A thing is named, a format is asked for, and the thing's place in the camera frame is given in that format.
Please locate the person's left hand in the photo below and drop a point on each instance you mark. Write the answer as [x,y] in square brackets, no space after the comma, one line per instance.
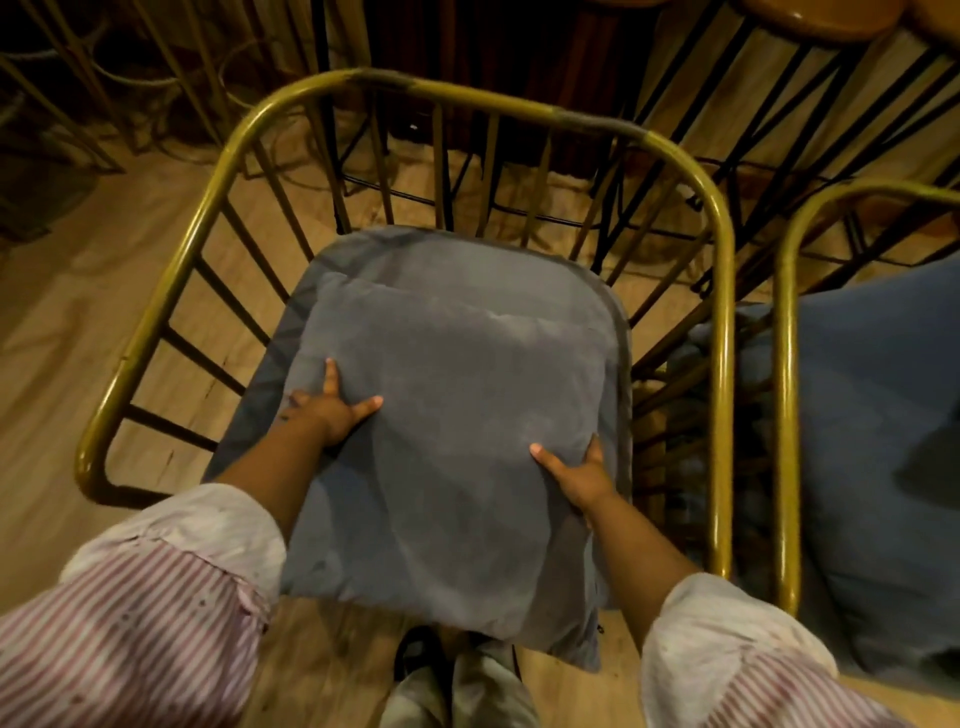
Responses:
[330,416]

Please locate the person's right hand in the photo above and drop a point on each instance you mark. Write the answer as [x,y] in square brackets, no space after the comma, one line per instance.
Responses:
[585,484]

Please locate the person's right thumb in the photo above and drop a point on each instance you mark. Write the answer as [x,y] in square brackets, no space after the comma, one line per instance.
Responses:
[547,459]

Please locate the person's left thumb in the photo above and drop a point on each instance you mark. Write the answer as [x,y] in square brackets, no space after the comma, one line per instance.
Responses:
[366,408]

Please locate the grey square cushion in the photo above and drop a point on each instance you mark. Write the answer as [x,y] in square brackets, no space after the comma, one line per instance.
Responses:
[457,420]

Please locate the person's left forearm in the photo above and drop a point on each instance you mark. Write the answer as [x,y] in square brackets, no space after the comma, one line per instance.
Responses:
[274,469]

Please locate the person's right forearm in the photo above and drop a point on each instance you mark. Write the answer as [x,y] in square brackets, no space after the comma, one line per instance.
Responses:
[637,559]

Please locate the dark grey chair seat pad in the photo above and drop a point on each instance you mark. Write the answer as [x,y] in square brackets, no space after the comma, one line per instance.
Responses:
[450,251]

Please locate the black shoe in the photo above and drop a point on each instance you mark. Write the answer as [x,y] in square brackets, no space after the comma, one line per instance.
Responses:
[415,651]

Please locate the grey trousers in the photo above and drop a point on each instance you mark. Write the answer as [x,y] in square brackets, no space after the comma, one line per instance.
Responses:
[487,694]

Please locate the pink striped shirt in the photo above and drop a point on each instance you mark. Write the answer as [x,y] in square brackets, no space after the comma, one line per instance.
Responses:
[142,622]

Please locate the blue cushion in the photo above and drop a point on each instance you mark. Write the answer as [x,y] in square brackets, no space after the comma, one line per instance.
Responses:
[862,412]

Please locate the dark wooden bar counter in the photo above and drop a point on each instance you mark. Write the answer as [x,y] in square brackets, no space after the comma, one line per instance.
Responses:
[517,67]

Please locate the wooden stool with black legs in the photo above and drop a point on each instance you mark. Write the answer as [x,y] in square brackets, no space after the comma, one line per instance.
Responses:
[821,16]

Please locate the gold metal chair frame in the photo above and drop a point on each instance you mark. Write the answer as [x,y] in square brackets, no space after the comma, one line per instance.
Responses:
[786,375]
[225,193]

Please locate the black metal stool frame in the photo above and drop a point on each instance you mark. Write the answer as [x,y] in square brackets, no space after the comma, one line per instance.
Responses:
[324,112]

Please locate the gold metal stool frame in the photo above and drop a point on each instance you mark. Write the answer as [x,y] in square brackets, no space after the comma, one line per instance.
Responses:
[67,124]

